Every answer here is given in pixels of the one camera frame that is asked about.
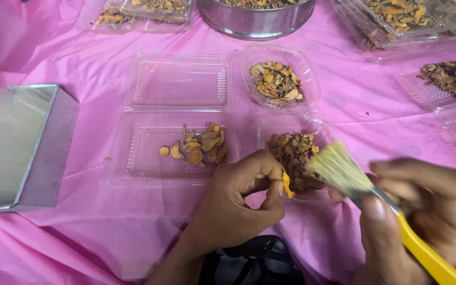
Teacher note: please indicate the large clear rectangular clamshell container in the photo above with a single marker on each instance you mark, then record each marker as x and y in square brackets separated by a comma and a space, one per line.
[180, 85]

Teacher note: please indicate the clear plastic container with turmeric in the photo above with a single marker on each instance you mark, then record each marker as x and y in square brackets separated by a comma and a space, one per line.
[141, 16]

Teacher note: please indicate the turmeric slices in steel bowl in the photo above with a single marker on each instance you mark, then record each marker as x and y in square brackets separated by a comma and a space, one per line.
[259, 3]

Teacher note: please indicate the stacked clear containers with turmeric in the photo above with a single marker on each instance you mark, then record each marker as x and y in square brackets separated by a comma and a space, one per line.
[394, 19]

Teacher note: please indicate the brown dried turmeric heap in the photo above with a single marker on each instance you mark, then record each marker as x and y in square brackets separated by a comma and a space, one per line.
[455, 77]

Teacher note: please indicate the orange dried turmeric slice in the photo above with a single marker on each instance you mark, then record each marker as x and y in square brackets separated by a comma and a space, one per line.
[287, 185]

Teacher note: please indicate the person's left hand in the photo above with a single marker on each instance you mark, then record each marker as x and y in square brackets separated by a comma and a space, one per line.
[228, 206]

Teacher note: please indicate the pink plastic tablecloth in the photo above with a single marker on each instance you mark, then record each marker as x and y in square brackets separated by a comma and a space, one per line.
[93, 130]

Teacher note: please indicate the small heap of turmeric slices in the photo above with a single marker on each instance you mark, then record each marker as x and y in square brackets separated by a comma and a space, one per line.
[202, 144]

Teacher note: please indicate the person's right hand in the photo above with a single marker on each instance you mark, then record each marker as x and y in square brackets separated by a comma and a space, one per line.
[441, 221]

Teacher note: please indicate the small clear rounded clamshell container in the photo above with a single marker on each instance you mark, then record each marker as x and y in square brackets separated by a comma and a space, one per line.
[279, 53]

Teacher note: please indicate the clear ribbed plastic container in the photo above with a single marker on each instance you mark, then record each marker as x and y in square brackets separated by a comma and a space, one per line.
[422, 93]

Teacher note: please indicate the rectangular metal tin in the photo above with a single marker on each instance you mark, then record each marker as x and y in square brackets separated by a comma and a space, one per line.
[22, 146]

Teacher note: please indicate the round steel bowl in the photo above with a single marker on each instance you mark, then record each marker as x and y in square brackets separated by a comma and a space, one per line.
[255, 21]

